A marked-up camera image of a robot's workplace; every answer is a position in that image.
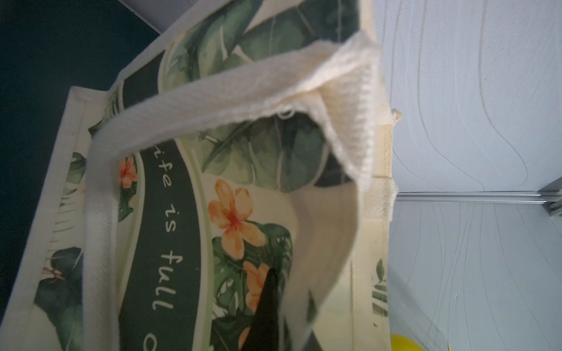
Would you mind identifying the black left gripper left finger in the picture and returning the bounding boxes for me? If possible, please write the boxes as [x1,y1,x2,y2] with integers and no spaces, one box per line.
[241,269,279,351]

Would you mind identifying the yellow plastic wine glass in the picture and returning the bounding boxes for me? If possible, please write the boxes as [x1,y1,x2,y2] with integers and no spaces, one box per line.
[390,333,452,351]

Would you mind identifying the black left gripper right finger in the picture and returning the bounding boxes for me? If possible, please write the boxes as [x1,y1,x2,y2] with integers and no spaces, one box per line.
[302,332,323,351]

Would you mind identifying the cream canvas tote bag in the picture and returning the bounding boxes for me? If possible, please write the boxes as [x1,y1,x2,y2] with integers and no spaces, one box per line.
[1,1,397,350]

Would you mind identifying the aluminium crossbar rail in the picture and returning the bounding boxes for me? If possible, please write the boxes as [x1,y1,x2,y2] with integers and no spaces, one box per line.
[396,178,561,216]

